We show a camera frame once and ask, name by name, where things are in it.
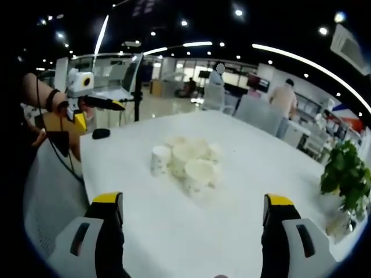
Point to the white table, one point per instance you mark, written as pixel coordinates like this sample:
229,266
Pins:
255,162

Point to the ceiling air conditioner unit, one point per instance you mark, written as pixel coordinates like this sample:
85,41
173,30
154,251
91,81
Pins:
349,47

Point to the black wristband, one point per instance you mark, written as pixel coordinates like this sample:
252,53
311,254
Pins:
52,100

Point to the white office chair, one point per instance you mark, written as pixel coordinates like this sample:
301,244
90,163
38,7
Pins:
214,98

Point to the small black oval object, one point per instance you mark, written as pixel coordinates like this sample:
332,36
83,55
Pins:
101,133

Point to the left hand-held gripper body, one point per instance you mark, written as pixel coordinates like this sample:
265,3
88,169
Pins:
76,84

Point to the grey office chair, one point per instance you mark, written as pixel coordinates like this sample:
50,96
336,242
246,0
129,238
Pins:
258,114

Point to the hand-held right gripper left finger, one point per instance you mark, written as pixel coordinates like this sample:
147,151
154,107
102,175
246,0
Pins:
87,249

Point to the white mesh chair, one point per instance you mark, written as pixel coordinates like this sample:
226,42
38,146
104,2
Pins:
49,199

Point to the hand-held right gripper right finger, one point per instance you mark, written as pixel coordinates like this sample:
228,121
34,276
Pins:
292,249

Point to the curved ceiling light strip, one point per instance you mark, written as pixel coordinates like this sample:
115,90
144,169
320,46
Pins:
313,65

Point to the green potted plant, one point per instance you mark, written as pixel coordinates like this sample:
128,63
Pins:
346,173

